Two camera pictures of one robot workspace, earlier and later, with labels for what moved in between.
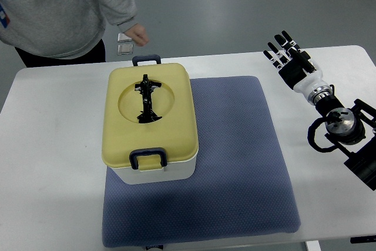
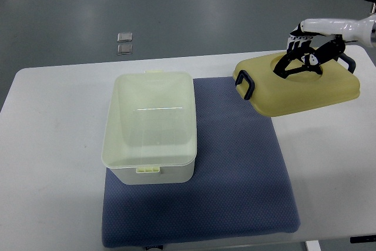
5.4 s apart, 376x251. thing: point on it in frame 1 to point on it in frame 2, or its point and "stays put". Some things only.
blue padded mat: (243, 186) stays put
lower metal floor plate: (125, 49) stays put
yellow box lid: (175, 132) to (274, 96)
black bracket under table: (363, 239) stays put
